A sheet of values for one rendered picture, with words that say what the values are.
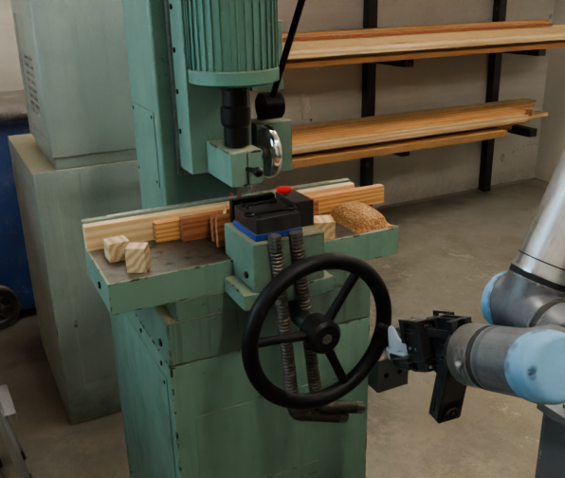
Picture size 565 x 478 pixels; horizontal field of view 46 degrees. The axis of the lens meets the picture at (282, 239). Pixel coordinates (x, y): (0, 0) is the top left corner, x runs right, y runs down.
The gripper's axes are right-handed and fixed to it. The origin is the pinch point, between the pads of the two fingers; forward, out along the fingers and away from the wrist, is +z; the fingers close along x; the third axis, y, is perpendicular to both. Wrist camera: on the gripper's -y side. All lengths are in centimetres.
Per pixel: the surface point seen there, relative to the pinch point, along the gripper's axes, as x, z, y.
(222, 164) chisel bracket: 14, 28, 39
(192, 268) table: 27.2, 18.0, 20.0
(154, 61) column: 21, 39, 63
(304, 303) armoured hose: 10.8, 9.1, 10.4
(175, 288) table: 30.6, 19.1, 17.0
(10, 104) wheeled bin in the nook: 39, 188, 90
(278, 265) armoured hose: 15.5, 6.9, 18.3
